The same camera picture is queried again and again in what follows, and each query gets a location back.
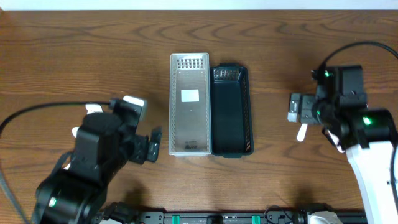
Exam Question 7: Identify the clear perforated plastic basket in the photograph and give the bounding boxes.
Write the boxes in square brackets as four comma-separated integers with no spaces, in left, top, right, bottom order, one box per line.
[169,52,212,157]

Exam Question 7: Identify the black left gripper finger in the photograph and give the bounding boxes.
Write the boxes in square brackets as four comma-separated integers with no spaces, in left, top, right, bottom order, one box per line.
[150,126,162,144]
[146,142,160,162]

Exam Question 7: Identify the white plastic fork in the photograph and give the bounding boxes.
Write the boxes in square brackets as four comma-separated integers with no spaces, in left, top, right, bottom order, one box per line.
[327,130,345,153]
[296,123,308,142]

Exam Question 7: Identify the black aluminium mounting rail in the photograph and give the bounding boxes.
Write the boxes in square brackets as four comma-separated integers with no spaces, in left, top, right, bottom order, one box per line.
[93,202,368,224]

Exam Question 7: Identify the white plastic spoon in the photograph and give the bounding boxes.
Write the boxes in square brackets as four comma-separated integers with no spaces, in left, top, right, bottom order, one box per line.
[85,103,103,114]
[72,127,79,138]

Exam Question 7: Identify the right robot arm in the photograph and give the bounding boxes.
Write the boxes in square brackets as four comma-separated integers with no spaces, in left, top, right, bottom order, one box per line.
[288,93,397,223]

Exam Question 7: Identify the black perforated plastic basket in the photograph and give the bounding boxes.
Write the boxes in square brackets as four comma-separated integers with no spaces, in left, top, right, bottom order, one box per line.
[210,63,254,158]

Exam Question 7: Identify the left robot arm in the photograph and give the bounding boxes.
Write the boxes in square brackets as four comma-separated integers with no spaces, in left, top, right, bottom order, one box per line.
[32,111,162,223]

